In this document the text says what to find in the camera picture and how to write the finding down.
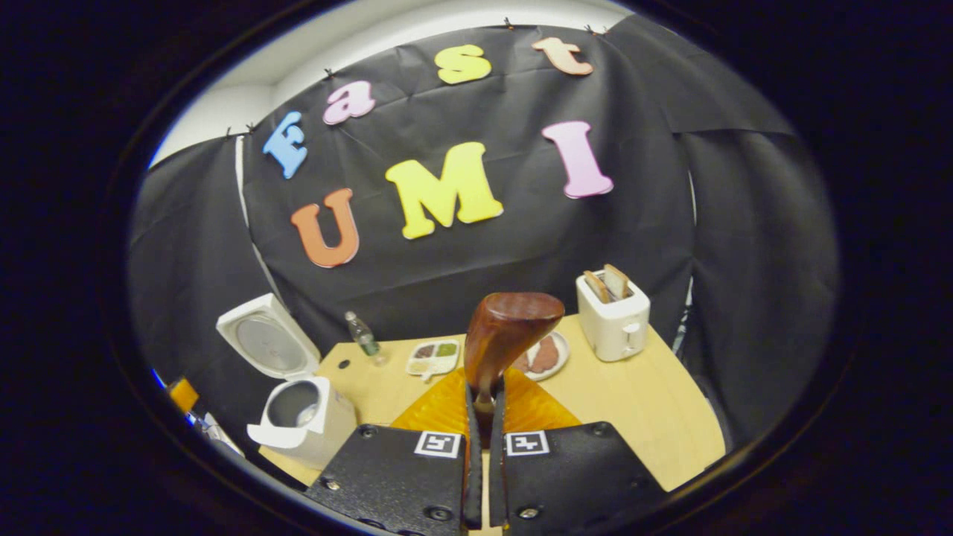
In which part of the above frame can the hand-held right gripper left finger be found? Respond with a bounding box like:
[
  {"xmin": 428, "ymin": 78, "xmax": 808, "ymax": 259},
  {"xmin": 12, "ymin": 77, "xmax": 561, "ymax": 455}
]
[{"xmin": 304, "ymin": 368, "xmax": 483, "ymax": 533}]

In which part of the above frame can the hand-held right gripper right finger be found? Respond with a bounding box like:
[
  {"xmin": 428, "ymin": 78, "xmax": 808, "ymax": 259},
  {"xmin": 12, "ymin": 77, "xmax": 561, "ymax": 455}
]
[{"xmin": 488, "ymin": 368, "xmax": 667, "ymax": 533}]

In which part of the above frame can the white rice cooker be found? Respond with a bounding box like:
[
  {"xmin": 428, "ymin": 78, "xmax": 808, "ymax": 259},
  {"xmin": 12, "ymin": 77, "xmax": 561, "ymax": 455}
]
[{"xmin": 216, "ymin": 293, "xmax": 358, "ymax": 471}]

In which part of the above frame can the brown wooden spoon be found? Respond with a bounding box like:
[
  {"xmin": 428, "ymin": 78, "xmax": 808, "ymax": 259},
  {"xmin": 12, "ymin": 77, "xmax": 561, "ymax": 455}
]
[{"xmin": 463, "ymin": 292, "xmax": 565, "ymax": 447}]

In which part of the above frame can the white divided grain dish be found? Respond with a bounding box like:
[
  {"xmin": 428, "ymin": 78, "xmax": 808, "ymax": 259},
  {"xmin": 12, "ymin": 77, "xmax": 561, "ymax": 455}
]
[{"xmin": 406, "ymin": 339, "xmax": 462, "ymax": 380}]

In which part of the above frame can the white round plate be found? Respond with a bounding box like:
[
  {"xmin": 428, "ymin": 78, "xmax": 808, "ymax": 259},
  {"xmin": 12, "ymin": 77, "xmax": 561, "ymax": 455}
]
[{"xmin": 514, "ymin": 331, "xmax": 571, "ymax": 382}]

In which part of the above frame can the clear plastic water bottle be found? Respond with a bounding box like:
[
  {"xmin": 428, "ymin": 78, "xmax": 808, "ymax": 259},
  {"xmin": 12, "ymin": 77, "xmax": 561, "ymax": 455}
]
[{"xmin": 345, "ymin": 310, "xmax": 382, "ymax": 362}]

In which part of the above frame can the white toaster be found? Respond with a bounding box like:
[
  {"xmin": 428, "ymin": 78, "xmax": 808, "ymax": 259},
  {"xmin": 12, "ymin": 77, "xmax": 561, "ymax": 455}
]
[{"xmin": 576, "ymin": 272, "xmax": 651, "ymax": 363}]

